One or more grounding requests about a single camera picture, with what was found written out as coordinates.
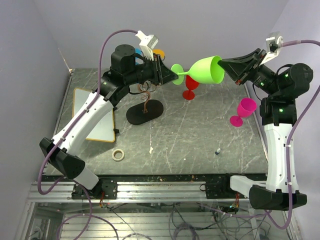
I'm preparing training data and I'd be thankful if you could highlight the small blue-capped bottle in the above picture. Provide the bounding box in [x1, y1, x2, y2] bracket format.
[215, 148, 221, 155]

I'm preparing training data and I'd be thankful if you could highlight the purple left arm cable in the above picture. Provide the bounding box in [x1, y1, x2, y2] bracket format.
[37, 29, 140, 240]

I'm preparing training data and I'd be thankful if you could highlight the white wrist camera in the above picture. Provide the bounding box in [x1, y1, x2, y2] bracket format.
[265, 31, 284, 62]
[135, 30, 159, 61]

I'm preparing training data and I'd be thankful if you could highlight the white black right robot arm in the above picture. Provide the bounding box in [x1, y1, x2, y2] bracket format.
[218, 48, 314, 211]

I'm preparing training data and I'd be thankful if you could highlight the masking tape roll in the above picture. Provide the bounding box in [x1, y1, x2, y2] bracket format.
[111, 149, 125, 162]

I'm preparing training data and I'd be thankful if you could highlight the green plastic wine glass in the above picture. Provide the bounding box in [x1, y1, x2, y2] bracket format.
[170, 55, 225, 85]

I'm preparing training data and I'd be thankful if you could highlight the yellow-framed whiteboard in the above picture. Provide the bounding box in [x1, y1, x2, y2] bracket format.
[72, 88, 116, 143]

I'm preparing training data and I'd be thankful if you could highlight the blue plastic wine glass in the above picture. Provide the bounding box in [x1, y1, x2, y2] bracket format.
[135, 48, 144, 65]

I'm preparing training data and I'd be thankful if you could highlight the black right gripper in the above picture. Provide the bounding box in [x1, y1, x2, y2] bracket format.
[218, 48, 281, 97]

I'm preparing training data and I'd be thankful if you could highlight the pink plastic wine glass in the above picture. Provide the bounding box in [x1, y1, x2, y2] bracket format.
[229, 97, 257, 127]

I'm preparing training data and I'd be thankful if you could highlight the red plastic wine glass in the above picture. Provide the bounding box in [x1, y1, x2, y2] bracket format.
[182, 75, 200, 101]

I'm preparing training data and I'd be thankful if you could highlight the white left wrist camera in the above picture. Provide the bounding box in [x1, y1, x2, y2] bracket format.
[135, 30, 159, 61]

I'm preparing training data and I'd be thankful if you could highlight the orange plastic wine glass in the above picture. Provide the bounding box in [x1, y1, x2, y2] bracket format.
[153, 49, 166, 60]

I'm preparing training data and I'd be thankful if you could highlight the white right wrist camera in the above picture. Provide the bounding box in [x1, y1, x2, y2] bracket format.
[265, 31, 284, 62]

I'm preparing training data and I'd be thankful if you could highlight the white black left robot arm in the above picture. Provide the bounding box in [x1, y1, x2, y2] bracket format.
[39, 44, 178, 199]

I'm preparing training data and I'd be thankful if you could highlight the aluminium mounting rail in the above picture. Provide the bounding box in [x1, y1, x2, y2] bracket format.
[27, 174, 236, 203]

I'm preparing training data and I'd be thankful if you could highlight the copper wire wine glass rack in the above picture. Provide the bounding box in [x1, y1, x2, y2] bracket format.
[126, 81, 164, 126]

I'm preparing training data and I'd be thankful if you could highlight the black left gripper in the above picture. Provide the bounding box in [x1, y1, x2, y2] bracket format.
[126, 53, 180, 87]

